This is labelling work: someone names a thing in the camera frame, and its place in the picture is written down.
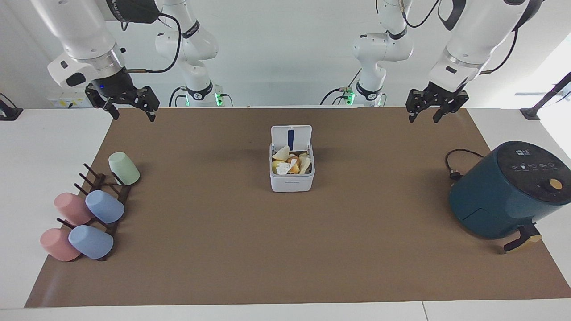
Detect pink cup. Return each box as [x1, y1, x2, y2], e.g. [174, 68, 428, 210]
[54, 192, 95, 226]
[40, 228, 82, 262]

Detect white trash can with lid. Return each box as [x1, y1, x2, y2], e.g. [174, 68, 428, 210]
[269, 124, 316, 193]

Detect fruit peel scraps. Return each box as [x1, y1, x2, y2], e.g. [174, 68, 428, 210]
[272, 145, 312, 175]

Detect dark wooden cup rack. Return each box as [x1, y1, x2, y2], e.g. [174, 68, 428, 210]
[57, 163, 133, 262]

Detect black air fryer power cord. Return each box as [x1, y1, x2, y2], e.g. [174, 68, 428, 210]
[444, 148, 485, 181]

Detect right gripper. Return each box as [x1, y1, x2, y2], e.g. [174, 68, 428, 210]
[84, 70, 161, 123]

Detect light blue cup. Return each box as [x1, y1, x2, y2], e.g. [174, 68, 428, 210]
[68, 225, 114, 260]
[85, 190, 125, 224]

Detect white power strip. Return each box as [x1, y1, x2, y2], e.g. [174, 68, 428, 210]
[46, 92, 91, 109]

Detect light green cup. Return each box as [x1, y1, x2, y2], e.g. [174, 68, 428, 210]
[108, 152, 141, 186]

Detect teal air fryer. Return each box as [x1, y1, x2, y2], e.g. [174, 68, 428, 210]
[449, 140, 571, 254]

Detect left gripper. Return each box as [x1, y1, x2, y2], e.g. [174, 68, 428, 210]
[405, 81, 470, 124]

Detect black stand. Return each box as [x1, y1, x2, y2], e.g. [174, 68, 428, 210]
[520, 71, 571, 120]
[0, 92, 24, 121]

